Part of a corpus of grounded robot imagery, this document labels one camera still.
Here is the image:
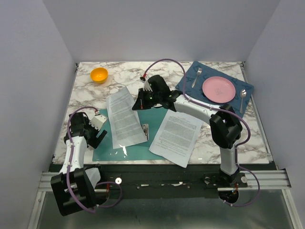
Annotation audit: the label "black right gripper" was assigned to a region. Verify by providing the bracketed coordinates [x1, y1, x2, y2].
[132, 89, 161, 111]

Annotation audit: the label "teal plastic folder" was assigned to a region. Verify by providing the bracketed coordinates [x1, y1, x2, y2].
[92, 108, 168, 162]

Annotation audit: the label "silver folder clip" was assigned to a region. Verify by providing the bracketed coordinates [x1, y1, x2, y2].
[142, 124, 149, 140]

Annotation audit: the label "single printed paper sheet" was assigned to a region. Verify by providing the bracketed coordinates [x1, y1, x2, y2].
[106, 87, 147, 149]

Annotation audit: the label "printed white paper sheets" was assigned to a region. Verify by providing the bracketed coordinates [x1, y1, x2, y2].
[149, 110, 203, 168]

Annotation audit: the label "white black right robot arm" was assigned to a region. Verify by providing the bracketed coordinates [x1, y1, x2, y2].
[132, 75, 243, 187]

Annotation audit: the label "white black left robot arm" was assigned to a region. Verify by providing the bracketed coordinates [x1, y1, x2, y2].
[51, 112, 107, 216]

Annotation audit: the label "orange plastic bowl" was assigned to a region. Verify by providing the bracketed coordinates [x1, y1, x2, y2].
[90, 67, 108, 84]

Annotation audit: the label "blue fabric placemat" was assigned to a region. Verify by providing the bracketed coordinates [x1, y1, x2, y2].
[175, 61, 254, 117]

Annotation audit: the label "silver fork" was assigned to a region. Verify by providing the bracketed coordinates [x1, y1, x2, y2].
[192, 68, 202, 88]

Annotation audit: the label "pink plate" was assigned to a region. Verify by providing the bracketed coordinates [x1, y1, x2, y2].
[202, 76, 236, 104]

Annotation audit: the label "silver spoon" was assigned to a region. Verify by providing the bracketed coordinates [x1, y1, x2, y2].
[240, 89, 247, 114]

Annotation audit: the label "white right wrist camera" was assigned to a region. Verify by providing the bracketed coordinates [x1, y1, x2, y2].
[143, 80, 153, 92]

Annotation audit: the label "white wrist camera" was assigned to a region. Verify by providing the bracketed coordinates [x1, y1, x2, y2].
[143, 80, 153, 92]
[89, 114, 108, 131]

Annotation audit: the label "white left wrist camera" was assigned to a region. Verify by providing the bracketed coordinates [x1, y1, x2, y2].
[89, 114, 108, 131]

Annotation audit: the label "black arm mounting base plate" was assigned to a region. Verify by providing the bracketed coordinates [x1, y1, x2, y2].
[49, 163, 248, 200]

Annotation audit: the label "aluminium extrusion rail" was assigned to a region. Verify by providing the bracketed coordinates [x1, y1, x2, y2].
[38, 170, 291, 192]

